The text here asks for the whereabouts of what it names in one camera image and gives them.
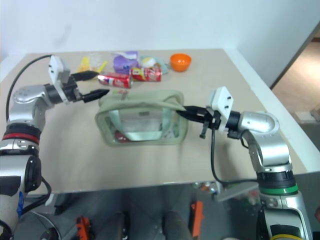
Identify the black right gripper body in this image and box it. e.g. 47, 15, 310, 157
199, 106, 223, 140

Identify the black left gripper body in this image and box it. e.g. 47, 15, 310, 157
61, 74, 84, 103

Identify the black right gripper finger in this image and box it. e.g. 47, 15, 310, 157
178, 111, 205, 123
183, 105, 208, 116

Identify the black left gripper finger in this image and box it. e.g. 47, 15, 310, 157
81, 89, 111, 104
71, 70, 100, 82

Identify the green pouch with clear window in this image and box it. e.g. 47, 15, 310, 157
94, 89, 189, 149

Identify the yellow snack packet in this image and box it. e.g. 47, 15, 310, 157
77, 53, 109, 75

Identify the purple snack packet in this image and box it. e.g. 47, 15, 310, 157
111, 50, 140, 76

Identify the red packet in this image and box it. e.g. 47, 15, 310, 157
114, 132, 130, 143

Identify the orange plastic bowl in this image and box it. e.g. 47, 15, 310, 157
169, 53, 193, 73

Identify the red and yellow soda can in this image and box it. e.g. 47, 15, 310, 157
130, 66, 163, 83

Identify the pale green snack packet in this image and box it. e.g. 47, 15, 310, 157
139, 55, 170, 76

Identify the orange and black tool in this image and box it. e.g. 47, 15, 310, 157
190, 200, 205, 237
75, 215, 95, 240

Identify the dark rounded shape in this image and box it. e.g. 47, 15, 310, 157
14, 211, 77, 240

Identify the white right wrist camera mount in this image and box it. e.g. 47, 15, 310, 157
208, 86, 235, 132

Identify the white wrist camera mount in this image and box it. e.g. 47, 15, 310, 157
208, 86, 235, 132
48, 55, 73, 105

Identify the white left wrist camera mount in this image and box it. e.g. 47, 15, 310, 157
48, 55, 73, 105

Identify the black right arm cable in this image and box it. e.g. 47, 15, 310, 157
210, 129, 260, 187

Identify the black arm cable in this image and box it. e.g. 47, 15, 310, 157
5, 54, 53, 124
210, 129, 260, 187

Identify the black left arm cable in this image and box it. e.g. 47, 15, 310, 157
5, 54, 53, 124

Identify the black body cable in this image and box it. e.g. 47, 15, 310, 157
21, 175, 53, 216

